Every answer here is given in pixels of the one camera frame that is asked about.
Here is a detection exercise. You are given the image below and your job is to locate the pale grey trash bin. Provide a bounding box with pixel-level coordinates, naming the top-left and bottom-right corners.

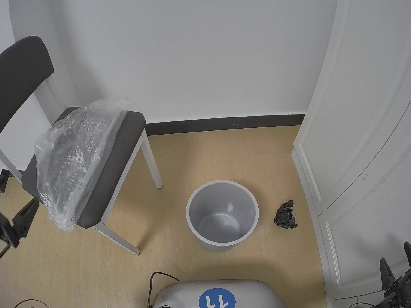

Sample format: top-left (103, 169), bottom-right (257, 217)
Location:
top-left (186, 180), bottom-right (259, 253)

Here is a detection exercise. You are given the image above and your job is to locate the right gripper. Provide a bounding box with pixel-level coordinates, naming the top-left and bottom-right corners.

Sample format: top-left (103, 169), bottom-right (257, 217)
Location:
top-left (380, 241), bottom-right (411, 304)

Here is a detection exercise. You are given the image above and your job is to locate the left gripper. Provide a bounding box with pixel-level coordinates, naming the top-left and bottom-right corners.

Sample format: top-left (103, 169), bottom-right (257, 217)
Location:
top-left (0, 198), bottom-right (40, 249)

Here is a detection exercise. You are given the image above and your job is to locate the black cable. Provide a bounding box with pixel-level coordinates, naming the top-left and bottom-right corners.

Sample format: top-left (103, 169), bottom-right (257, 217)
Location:
top-left (334, 295), bottom-right (381, 308)
top-left (148, 271), bottom-right (182, 305)
top-left (14, 298), bottom-right (49, 308)

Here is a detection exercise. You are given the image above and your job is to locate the black plastic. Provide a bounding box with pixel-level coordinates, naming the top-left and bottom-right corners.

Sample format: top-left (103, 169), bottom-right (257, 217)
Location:
top-left (273, 199), bottom-right (299, 230)

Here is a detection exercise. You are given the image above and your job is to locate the clear plastic bag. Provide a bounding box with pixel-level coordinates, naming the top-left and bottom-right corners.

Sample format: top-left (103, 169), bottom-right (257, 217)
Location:
top-left (34, 96), bottom-right (130, 233)

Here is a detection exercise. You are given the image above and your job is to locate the white wardrobe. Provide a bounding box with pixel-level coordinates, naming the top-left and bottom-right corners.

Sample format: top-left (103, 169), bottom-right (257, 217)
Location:
top-left (290, 0), bottom-right (411, 301)

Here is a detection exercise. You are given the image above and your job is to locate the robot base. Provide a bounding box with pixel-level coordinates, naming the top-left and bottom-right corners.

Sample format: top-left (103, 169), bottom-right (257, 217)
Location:
top-left (153, 279), bottom-right (288, 308)

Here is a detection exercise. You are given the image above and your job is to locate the dark grey padded chair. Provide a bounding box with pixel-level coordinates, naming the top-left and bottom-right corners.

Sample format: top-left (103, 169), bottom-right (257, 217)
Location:
top-left (0, 36), bottom-right (162, 256)

